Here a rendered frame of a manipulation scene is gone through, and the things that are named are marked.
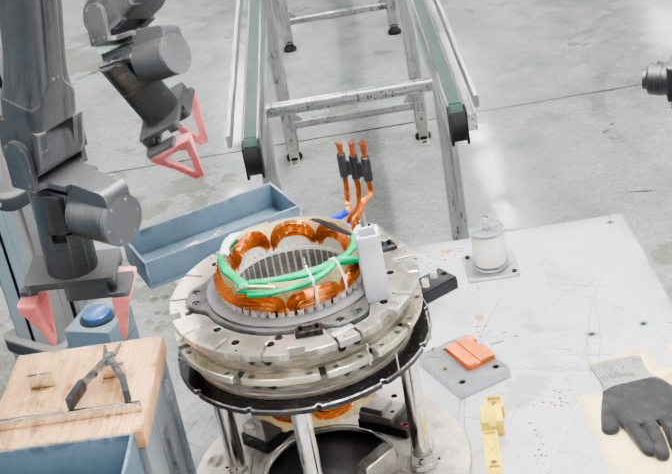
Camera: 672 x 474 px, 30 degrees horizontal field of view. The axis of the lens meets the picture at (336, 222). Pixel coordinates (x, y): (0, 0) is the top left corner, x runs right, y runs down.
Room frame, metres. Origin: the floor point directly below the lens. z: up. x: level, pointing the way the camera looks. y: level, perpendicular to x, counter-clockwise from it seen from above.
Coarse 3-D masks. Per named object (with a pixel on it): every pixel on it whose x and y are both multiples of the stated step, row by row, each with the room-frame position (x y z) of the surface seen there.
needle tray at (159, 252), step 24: (264, 192) 1.76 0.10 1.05; (192, 216) 1.71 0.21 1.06; (216, 216) 1.73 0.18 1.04; (240, 216) 1.74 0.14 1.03; (264, 216) 1.73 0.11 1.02; (288, 216) 1.66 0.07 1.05; (144, 240) 1.68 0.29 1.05; (168, 240) 1.70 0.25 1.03; (192, 240) 1.70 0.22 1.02; (216, 240) 1.62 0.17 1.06; (144, 264) 1.57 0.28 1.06; (168, 264) 1.59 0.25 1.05; (192, 264) 1.60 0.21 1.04
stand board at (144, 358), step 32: (64, 352) 1.37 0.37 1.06; (96, 352) 1.36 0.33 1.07; (128, 352) 1.34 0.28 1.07; (160, 352) 1.33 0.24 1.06; (64, 384) 1.30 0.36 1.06; (96, 384) 1.28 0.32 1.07; (128, 384) 1.27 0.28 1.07; (0, 416) 1.25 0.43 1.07; (128, 416) 1.20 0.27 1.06; (0, 448) 1.19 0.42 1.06
